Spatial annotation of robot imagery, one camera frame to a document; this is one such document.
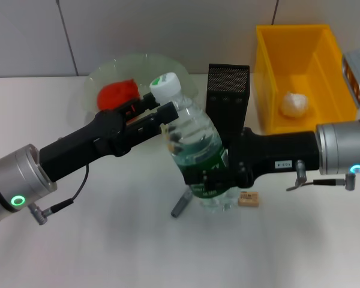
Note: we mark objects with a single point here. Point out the black mesh pen holder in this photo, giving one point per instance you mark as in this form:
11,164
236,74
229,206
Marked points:
228,99

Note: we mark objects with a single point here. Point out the grey marker pen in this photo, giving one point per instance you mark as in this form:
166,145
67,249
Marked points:
180,207

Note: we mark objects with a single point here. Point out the yellow plastic bin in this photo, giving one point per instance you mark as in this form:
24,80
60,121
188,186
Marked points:
300,60

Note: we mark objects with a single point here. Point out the white paper ball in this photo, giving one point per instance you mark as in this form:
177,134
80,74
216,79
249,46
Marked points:
294,105

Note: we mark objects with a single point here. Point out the clear water bottle green label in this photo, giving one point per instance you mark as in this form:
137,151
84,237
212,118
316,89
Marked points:
192,129

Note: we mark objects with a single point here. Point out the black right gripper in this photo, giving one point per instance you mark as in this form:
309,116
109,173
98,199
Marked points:
276,150

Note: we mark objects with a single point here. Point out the tan eraser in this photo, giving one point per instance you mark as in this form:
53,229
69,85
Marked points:
248,199

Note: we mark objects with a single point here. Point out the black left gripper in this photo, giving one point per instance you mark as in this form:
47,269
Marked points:
87,144

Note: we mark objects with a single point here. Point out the green glass fruit plate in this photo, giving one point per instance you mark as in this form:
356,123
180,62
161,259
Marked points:
120,69

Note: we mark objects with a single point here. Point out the orange fruit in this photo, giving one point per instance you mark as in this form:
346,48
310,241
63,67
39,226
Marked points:
114,94

